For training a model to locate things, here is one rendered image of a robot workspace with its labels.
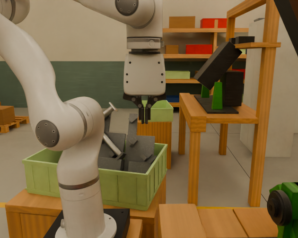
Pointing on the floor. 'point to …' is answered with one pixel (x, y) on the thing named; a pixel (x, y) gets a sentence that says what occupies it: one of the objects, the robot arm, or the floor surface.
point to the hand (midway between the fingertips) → (144, 114)
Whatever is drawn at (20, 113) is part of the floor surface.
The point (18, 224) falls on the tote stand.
